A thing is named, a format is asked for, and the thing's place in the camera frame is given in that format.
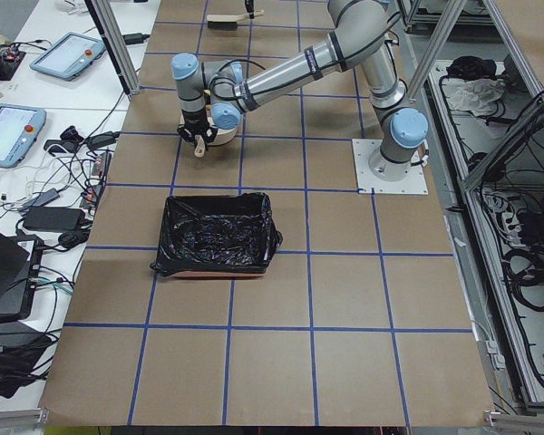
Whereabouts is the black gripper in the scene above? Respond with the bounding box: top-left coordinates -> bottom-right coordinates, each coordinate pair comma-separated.
177,108 -> 219,148

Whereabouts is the cream plastic dustpan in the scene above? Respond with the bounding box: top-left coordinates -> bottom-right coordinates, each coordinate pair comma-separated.
177,115 -> 238,159

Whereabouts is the cream hand brush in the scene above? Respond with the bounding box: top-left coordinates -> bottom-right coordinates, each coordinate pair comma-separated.
207,10 -> 264,31

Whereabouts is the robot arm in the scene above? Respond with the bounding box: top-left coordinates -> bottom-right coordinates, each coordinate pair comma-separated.
170,1 -> 429,165

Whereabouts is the black lined trash bin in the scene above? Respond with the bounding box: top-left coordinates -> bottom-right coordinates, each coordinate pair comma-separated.
150,192 -> 283,276

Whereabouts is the upper teach pendant tablet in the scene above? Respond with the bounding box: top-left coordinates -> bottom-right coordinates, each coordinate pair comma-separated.
30,32 -> 106,81

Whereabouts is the teach pendant tablet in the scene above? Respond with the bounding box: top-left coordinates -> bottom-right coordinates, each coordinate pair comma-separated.
0,103 -> 46,169
30,32 -> 106,81

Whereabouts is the black power adapter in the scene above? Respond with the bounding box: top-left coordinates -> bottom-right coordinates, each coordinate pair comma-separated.
23,207 -> 84,232

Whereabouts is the lower teach pendant tablet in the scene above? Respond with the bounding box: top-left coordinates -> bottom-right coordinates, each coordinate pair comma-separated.
0,103 -> 46,169

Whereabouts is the black laptop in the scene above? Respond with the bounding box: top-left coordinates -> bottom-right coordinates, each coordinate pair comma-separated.
0,233 -> 44,323

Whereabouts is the white crumpled cloth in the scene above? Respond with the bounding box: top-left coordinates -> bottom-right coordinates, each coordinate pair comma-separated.
448,78 -> 505,116

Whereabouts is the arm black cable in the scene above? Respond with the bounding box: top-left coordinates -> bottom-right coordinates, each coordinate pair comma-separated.
207,61 -> 267,110

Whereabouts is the aluminium frame post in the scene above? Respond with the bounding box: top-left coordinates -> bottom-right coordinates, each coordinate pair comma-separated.
85,0 -> 141,96

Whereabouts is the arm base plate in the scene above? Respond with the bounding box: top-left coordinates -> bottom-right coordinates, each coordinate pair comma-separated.
352,139 -> 428,195

